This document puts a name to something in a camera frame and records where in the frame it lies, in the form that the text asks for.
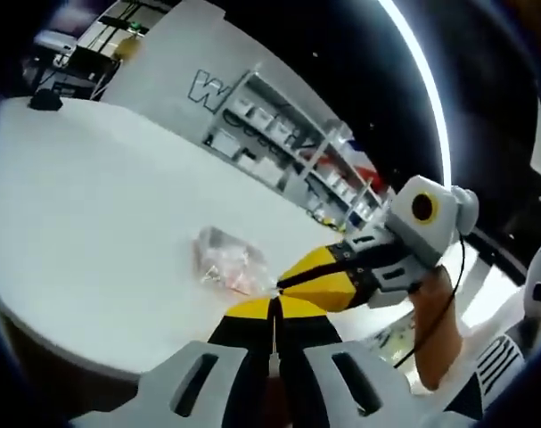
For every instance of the yellow object on stand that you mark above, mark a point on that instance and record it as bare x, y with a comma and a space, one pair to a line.
129, 48

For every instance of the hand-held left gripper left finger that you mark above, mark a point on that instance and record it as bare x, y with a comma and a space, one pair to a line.
181, 392

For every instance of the grey shelving unit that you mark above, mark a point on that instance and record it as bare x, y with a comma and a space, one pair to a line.
297, 147

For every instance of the black monitor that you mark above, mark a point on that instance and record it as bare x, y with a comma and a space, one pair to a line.
92, 60

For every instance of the person's right hand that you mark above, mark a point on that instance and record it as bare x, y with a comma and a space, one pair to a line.
435, 294

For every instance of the clear resealable bag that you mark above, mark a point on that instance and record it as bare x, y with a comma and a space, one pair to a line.
230, 263

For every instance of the grey partition panel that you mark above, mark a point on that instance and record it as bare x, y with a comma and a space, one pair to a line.
163, 67

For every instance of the small white yellow device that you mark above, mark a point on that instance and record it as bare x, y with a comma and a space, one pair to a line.
328, 220

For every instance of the long ceiling light strip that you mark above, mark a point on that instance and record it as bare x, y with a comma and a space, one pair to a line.
430, 80

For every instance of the rows of white storage bins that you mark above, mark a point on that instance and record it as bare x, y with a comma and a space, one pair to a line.
276, 129

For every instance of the person's white striped shirt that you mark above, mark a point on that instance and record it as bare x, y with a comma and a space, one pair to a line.
506, 361

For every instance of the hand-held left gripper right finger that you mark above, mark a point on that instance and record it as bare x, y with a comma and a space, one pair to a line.
323, 392

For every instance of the person's left hand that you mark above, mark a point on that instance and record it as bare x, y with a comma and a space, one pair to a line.
276, 403

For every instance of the small black object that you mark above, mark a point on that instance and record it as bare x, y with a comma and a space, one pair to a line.
45, 100

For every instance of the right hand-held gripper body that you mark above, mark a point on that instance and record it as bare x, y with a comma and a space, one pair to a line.
435, 236

